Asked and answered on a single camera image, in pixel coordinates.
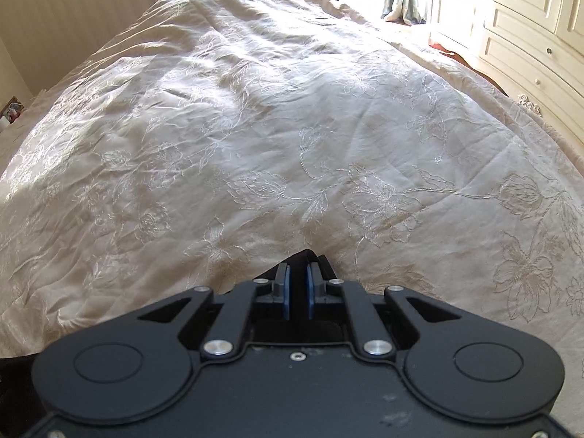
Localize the cream panelled wardrobe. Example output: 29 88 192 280
429 0 584 135

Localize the cream embroidered bedspread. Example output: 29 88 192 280
0 0 584 361

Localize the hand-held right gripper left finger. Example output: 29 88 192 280
137 262 293 359

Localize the small picture frame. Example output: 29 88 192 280
0 96 26 125

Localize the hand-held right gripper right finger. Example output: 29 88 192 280
305 260 462 359

